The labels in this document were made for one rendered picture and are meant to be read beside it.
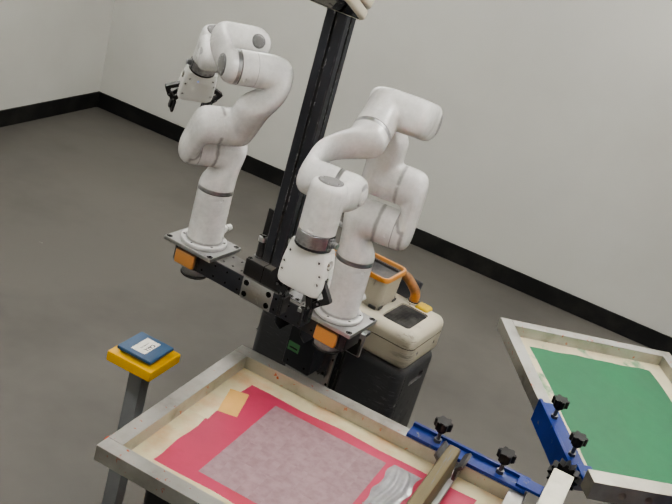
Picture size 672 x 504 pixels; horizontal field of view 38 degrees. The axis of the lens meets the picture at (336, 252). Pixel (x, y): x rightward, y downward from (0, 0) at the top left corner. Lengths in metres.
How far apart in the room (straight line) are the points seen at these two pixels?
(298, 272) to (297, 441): 0.51
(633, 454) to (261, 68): 1.39
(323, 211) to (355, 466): 0.68
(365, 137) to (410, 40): 3.92
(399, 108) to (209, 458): 0.85
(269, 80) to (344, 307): 0.58
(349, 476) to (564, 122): 3.76
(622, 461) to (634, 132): 3.19
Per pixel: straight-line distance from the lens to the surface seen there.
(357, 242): 2.32
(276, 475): 2.15
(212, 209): 2.55
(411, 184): 2.25
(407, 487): 2.24
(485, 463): 2.34
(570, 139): 5.69
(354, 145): 2.00
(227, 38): 2.34
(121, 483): 2.66
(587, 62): 5.61
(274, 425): 2.29
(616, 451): 2.71
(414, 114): 2.05
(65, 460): 3.61
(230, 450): 2.18
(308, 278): 1.89
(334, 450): 2.27
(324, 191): 1.81
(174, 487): 2.00
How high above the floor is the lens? 2.24
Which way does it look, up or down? 23 degrees down
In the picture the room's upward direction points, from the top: 16 degrees clockwise
